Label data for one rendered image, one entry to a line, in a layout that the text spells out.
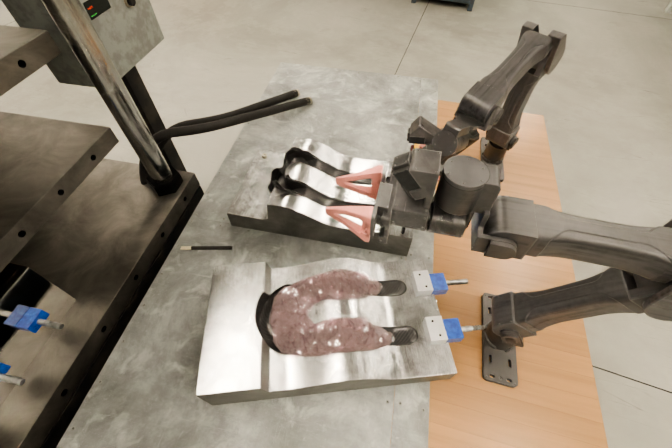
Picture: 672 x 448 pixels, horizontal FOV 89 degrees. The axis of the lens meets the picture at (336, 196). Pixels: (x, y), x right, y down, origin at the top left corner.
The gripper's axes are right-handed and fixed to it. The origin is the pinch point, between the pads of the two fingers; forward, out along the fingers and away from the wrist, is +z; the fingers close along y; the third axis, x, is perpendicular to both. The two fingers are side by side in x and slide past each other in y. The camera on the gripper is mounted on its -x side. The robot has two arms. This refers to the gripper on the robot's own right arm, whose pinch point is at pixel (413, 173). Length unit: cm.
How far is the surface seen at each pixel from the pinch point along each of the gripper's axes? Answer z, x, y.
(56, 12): 6, -84, 10
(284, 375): 17, -14, 53
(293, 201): 15.8, -24.7, 15.4
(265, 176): 28.5, -32.2, 2.6
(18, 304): 43, -66, 52
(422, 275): 2.4, 6.8, 26.9
